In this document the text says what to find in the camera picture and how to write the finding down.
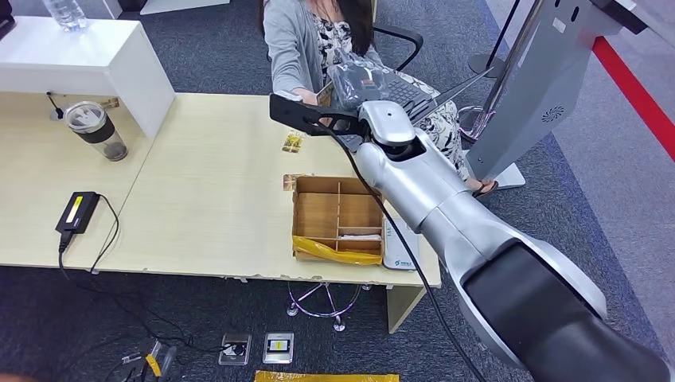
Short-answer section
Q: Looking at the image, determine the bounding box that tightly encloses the black power cable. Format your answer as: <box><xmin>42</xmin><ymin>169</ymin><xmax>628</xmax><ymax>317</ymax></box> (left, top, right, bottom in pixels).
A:
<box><xmin>57</xmin><ymin>231</ymin><xmax>233</xmax><ymax>355</ymax></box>
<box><xmin>89</xmin><ymin>193</ymin><xmax>121</xmax><ymax>275</ymax></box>

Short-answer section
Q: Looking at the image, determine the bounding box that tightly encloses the black stanchion post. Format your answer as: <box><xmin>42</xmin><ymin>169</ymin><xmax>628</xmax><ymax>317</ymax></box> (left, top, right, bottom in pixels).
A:
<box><xmin>467</xmin><ymin>0</ymin><xmax>521</xmax><ymax>80</ymax></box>

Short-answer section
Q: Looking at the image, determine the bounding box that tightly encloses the grey card reader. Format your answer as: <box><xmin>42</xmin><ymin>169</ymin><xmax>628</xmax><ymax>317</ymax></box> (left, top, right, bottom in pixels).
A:
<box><xmin>381</xmin><ymin>216</ymin><xmax>422</xmax><ymax>273</ymax></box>

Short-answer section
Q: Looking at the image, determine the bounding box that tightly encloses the steel floor socket with plug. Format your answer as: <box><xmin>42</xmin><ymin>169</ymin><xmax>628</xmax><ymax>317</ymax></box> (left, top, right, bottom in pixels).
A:
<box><xmin>217</xmin><ymin>332</ymin><xmax>253</xmax><ymax>368</ymax></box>

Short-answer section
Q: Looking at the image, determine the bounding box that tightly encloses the colourful ID card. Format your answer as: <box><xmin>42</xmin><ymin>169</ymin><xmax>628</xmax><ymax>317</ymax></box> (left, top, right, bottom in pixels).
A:
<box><xmin>281</xmin><ymin>130</ymin><xmax>306</xmax><ymax>154</ymax></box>

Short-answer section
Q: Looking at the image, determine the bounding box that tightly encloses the steel floor socket plate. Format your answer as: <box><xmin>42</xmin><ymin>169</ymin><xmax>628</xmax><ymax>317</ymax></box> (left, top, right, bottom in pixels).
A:
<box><xmin>262</xmin><ymin>331</ymin><xmax>296</xmax><ymax>366</ymax></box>

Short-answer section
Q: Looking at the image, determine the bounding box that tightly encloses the person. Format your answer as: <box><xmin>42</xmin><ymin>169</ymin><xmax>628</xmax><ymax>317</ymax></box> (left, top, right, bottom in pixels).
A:
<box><xmin>261</xmin><ymin>0</ymin><xmax>500</xmax><ymax>199</ymax></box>

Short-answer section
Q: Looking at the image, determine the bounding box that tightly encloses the chrome stool base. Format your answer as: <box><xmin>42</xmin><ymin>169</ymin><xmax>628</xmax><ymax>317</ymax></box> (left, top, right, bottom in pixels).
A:
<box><xmin>285</xmin><ymin>281</ymin><xmax>371</xmax><ymax>333</ymax></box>

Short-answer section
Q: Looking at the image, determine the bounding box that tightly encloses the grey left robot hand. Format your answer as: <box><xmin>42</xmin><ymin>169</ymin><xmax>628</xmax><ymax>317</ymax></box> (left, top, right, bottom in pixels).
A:
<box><xmin>120</xmin><ymin>341</ymin><xmax>178</xmax><ymax>382</ymax></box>

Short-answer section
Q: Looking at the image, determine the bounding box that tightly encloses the black desk plug cable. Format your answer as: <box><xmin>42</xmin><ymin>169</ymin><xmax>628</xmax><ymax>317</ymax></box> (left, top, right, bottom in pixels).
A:
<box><xmin>45</xmin><ymin>92</ymin><xmax>66</xmax><ymax>122</ymax></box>

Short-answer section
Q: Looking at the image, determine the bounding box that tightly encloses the clear tumbler with black band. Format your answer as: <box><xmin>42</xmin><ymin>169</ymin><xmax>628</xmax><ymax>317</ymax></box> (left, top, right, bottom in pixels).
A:
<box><xmin>64</xmin><ymin>100</ymin><xmax>130</xmax><ymax>163</ymax></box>

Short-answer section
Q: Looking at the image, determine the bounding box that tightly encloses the cardboard divider box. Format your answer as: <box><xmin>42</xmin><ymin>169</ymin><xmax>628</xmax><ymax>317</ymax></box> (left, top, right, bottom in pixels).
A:
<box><xmin>291</xmin><ymin>174</ymin><xmax>385</xmax><ymax>267</ymax></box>

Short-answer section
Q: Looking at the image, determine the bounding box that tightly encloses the chrome stanchion post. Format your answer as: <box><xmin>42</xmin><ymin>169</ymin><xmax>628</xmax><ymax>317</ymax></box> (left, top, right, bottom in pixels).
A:
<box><xmin>457</xmin><ymin>0</ymin><xmax>544</xmax><ymax>144</ymax></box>

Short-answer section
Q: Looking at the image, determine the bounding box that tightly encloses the black adapter with yellow label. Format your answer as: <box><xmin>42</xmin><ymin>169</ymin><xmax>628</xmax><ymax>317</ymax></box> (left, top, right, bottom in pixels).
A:
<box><xmin>54</xmin><ymin>190</ymin><xmax>102</xmax><ymax>236</ymax></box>

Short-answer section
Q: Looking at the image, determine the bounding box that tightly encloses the clear water bottle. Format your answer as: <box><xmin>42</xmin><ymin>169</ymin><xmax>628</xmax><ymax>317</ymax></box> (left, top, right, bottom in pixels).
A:
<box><xmin>42</xmin><ymin>0</ymin><xmax>90</xmax><ymax>33</ymax></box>

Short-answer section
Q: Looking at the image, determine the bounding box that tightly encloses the yellow floor tape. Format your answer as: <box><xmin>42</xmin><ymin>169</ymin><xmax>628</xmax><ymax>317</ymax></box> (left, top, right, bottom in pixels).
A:
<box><xmin>254</xmin><ymin>371</ymin><xmax>401</xmax><ymax>382</ymax></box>

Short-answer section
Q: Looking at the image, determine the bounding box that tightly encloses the tan room key card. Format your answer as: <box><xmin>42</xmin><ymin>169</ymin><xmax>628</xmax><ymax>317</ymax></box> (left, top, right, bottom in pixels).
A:
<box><xmin>314</xmin><ymin>80</ymin><xmax>335</xmax><ymax>110</ymax></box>

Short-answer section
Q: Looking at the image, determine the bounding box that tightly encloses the white cabinet base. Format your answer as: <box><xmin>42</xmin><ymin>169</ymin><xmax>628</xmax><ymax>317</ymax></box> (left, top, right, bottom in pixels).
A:
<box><xmin>139</xmin><ymin>0</ymin><xmax>232</xmax><ymax>16</ymax></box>

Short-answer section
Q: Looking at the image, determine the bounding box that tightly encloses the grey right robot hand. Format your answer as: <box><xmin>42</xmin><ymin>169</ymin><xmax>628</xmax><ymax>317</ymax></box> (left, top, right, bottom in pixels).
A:
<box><xmin>326</xmin><ymin>49</ymin><xmax>392</xmax><ymax>110</ymax></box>

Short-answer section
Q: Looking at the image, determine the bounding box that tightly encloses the black office chair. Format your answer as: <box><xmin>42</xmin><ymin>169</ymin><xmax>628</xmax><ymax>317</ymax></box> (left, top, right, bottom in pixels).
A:
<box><xmin>371</xmin><ymin>23</ymin><xmax>425</xmax><ymax>74</ymax></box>

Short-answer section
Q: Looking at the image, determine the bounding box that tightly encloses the white desk shelf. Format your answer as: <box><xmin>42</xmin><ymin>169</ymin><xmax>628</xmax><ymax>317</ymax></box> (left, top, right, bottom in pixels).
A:
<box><xmin>0</xmin><ymin>15</ymin><xmax>177</xmax><ymax>140</ymax></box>

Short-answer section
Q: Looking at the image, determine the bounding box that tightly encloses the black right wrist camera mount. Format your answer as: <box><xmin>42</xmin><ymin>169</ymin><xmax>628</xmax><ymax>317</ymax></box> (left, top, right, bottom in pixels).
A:
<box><xmin>268</xmin><ymin>90</ymin><xmax>371</xmax><ymax>140</ymax></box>

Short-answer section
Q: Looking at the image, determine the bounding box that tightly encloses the person's right hand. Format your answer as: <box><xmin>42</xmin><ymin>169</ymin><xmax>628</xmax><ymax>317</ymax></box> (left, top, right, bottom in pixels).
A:
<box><xmin>291</xmin><ymin>86</ymin><xmax>321</xmax><ymax>107</ymax></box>

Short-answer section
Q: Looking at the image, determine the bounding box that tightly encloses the dark grey laptop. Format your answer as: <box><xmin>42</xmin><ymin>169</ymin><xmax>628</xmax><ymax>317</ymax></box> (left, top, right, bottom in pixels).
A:
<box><xmin>336</xmin><ymin>67</ymin><xmax>494</xmax><ymax>152</ymax></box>

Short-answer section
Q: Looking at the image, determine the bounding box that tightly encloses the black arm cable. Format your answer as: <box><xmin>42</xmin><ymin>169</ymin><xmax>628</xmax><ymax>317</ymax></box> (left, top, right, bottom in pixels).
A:
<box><xmin>310</xmin><ymin>123</ymin><xmax>487</xmax><ymax>382</ymax></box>

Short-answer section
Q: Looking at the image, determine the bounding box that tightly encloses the brown patterned card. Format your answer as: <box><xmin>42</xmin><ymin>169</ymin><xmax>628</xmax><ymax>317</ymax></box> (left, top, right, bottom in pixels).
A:
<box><xmin>282</xmin><ymin>173</ymin><xmax>314</xmax><ymax>193</ymax></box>

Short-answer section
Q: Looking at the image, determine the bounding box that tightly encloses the grey kiosk stand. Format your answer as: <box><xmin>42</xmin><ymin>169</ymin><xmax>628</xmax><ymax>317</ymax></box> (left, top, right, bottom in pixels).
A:
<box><xmin>463</xmin><ymin>0</ymin><xmax>648</xmax><ymax>191</ymax></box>

